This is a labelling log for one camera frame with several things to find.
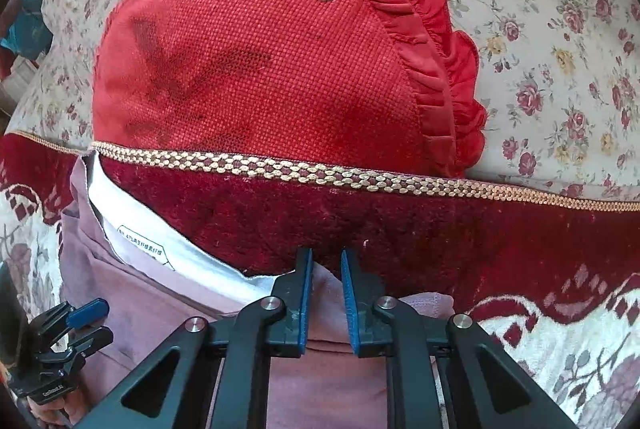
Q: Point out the pink long-sleeve shirt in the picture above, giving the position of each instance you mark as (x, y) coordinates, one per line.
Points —
(150, 299)

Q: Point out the red ruffled cushion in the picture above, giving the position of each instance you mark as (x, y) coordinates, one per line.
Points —
(260, 59)

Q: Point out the person's left hand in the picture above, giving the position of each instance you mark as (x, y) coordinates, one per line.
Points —
(55, 411)

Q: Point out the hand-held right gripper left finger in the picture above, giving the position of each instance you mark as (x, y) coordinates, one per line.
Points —
(304, 299)

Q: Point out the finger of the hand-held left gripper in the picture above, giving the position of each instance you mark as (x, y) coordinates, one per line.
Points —
(90, 313)
(92, 339)

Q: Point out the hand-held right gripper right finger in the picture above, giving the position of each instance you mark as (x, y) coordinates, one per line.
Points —
(350, 309)

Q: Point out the red and white floral blanket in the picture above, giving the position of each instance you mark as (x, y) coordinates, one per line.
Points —
(500, 249)

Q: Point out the floral quilt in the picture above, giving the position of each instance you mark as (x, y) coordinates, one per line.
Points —
(550, 34)

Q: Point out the blue plastic bag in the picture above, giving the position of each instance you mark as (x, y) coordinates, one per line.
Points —
(20, 24)

